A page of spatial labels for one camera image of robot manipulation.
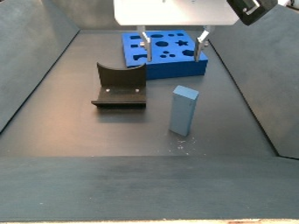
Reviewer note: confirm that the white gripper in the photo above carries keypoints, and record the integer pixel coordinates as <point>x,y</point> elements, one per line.
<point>173,12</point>

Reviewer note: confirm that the light blue rectangle block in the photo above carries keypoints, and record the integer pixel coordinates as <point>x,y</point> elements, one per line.
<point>184,98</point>

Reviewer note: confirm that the blue foam shape board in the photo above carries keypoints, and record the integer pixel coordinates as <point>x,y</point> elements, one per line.
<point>172,54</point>

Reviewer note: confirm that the black curved holder stand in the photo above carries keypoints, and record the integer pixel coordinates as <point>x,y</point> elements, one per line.
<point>121,87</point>

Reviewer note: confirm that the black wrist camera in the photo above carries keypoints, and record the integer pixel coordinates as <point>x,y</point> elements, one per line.
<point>251,10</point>

